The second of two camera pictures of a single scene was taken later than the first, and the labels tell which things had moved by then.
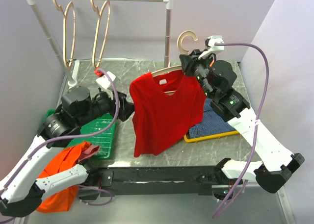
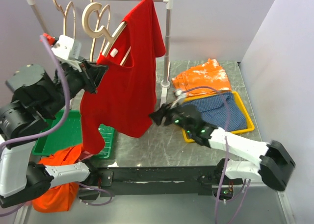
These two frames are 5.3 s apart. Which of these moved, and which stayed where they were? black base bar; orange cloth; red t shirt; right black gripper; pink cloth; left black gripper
Moved: red t shirt; right black gripper; left black gripper
Stayed: pink cloth; orange cloth; black base bar
